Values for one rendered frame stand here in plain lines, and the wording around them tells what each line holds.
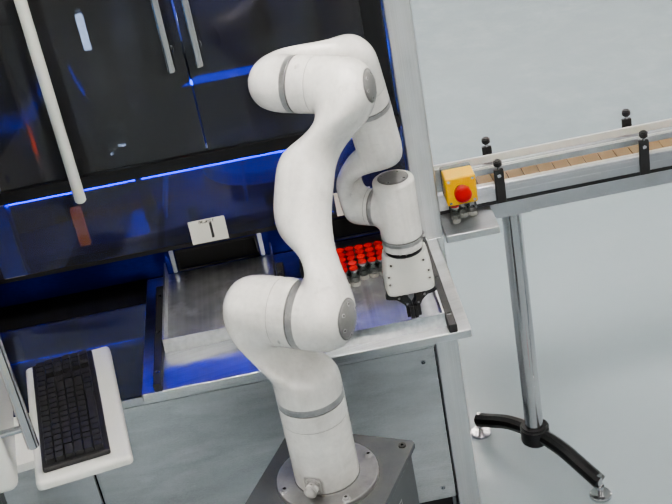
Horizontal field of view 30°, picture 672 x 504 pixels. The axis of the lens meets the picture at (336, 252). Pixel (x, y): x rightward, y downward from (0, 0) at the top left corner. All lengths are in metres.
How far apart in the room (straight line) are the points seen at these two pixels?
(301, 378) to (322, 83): 0.50
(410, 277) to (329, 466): 0.50
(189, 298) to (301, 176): 0.90
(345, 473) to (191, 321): 0.71
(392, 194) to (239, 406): 0.92
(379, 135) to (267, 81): 0.30
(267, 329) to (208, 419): 1.11
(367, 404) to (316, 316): 1.16
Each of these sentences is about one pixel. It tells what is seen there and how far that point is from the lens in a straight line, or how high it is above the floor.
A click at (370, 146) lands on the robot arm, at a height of 1.35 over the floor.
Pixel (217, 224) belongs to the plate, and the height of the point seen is 1.03.
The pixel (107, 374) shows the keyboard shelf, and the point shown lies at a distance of 2.88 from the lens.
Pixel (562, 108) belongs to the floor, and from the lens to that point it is 5.66.
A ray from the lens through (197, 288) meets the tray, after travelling 2.95.
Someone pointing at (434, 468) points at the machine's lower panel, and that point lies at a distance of 3.35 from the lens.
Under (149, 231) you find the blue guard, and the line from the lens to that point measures 2.90.
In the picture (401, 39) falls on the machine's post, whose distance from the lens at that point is 2.75.
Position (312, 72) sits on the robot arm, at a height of 1.58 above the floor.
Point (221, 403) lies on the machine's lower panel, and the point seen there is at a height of 0.54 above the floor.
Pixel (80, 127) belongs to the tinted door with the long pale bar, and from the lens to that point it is 2.81.
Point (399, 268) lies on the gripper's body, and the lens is 2.55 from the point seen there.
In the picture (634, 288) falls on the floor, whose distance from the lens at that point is 4.34.
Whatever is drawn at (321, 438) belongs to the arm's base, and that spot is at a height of 1.00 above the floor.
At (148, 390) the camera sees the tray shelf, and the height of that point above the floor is 0.88.
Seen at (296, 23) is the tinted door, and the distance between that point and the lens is 2.72.
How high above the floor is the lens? 2.35
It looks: 30 degrees down
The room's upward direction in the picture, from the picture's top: 11 degrees counter-clockwise
